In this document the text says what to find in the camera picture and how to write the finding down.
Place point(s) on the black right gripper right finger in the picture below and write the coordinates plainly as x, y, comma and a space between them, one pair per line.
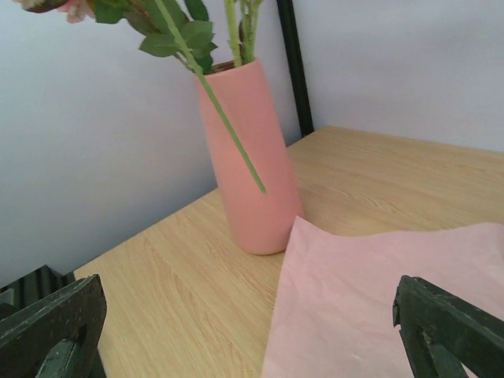
444, 335

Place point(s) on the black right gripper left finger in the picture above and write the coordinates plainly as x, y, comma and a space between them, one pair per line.
56, 336

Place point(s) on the pink wrapping paper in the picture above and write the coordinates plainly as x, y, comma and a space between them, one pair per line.
333, 311

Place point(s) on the pink cylindrical vase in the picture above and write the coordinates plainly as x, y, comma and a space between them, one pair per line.
260, 222

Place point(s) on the white rose stem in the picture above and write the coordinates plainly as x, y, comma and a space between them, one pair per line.
168, 30

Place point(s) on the left black frame post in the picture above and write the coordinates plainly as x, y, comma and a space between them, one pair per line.
293, 51

